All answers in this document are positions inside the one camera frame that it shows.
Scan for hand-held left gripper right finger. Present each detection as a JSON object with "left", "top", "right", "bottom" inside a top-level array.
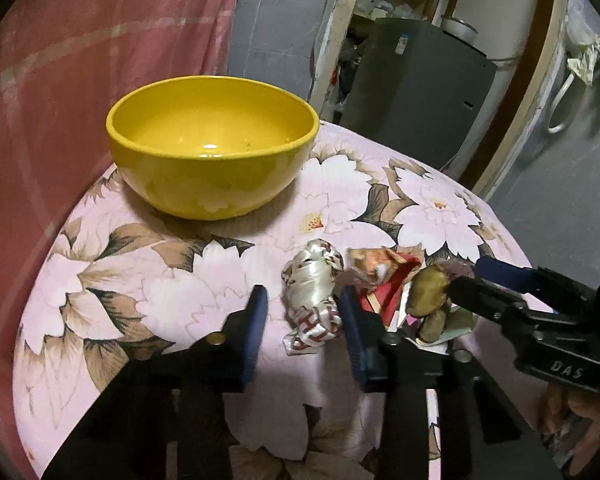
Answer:
[{"left": 336, "top": 285, "right": 566, "bottom": 480}]

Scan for pink floral tablecloth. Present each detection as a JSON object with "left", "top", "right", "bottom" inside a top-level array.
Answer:
[{"left": 12, "top": 121, "right": 531, "bottom": 480}]

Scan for white red shiny wrapper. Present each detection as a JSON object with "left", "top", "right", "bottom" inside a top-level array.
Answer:
[{"left": 280, "top": 239, "right": 345, "bottom": 356}]

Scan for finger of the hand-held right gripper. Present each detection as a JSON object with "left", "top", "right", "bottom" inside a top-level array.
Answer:
[
  {"left": 475, "top": 256, "right": 598, "bottom": 306},
  {"left": 445, "top": 276, "right": 531, "bottom": 330}
]

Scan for yellow bowl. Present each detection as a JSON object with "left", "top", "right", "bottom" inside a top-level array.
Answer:
[{"left": 105, "top": 76, "right": 321, "bottom": 221}]

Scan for orange wrapper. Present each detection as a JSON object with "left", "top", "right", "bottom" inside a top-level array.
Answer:
[{"left": 347, "top": 246, "right": 398, "bottom": 288}]

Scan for cream rubber gloves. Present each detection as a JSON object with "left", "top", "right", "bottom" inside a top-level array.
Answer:
[{"left": 566, "top": 35, "right": 600, "bottom": 88}]

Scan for person's right hand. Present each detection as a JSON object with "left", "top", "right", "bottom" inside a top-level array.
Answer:
[{"left": 537, "top": 385, "right": 600, "bottom": 466}]

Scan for grey cabinet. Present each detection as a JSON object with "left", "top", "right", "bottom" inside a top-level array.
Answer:
[{"left": 340, "top": 17, "right": 498, "bottom": 171}]

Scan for pink plaid cloth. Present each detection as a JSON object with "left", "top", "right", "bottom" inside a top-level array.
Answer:
[{"left": 0, "top": 0, "right": 240, "bottom": 461}]

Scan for metal pot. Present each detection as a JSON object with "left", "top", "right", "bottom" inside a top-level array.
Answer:
[{"left": 440, "top": 16, "right": 479, "bottom": 43}]

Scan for gold wrapper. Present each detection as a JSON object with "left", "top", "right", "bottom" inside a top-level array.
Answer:
[{"left": 411, "top": 265, "right": 451, "bottom": 318}]

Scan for white hose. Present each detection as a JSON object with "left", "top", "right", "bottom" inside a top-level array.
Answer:
[{"left": 547, "top": 72, "right": 578, "bottom": 134}]

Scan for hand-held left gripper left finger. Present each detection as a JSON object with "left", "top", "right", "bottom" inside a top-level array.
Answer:
[{"left": 40, "top": 284, "right": 271, "bottom": 480}]

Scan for wooden door frame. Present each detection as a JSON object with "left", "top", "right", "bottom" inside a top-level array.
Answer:
[{"left": 307, "top": 0, "right": 573, "bottom": 201}]

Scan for olive wrapper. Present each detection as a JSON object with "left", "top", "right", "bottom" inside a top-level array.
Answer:
[{"left": 417, "top": 305, "right": 478, "bottom": 348}]

